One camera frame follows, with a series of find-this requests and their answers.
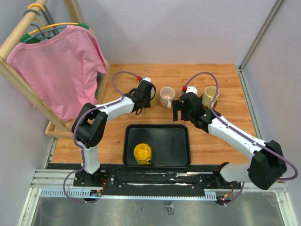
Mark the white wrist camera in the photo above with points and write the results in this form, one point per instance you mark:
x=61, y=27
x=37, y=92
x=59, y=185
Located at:
x=139, y=78
x=189, y=91

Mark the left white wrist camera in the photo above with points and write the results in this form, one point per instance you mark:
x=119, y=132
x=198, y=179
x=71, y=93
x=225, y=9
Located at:
x=139, y=78

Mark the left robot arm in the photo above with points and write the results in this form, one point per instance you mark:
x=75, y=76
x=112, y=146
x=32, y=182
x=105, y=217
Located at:
x=89, y=126

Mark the cream cartoon cup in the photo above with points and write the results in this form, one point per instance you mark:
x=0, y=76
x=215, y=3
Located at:
x=212, y=92

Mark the yellow cup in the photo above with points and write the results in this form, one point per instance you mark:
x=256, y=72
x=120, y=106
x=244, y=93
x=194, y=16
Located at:
x=143, y=154

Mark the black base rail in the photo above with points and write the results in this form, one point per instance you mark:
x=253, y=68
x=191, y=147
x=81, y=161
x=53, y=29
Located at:
x=195, y=182

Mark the yellow hanger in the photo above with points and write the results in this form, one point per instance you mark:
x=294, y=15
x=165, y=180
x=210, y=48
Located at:
x=71, y=6

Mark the black tray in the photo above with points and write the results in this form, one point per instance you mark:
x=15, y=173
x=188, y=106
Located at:
x=169, y=144

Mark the dark wooden coaster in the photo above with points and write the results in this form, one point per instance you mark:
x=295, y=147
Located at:
x=206, y=101

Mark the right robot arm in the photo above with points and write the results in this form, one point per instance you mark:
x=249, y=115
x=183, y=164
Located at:
x=266, y=165

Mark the pink t-shirt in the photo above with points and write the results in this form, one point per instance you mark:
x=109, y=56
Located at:
x=62, y=70

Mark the wooden clothes rack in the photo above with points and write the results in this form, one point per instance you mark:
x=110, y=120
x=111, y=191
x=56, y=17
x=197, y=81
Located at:
x=56, y=127

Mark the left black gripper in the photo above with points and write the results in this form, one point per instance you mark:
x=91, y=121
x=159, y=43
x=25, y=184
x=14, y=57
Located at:
x=148, y=104

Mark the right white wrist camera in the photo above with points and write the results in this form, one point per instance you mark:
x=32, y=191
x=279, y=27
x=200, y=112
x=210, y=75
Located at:
x=189, y=91

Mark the right aluminium frame post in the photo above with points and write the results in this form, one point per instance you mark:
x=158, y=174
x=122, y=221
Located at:
x=267, y=23

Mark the woven rattan coaster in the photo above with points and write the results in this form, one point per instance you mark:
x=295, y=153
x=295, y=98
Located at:
x=167, y=104
x=153, y=102

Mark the pink cup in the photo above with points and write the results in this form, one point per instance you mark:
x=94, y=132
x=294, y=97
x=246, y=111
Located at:
x=167, y=93

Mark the white faceted cup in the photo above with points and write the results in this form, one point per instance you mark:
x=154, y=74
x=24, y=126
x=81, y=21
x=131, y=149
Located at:
x=152, y=93

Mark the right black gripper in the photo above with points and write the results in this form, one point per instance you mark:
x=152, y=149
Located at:
x=178, y=106

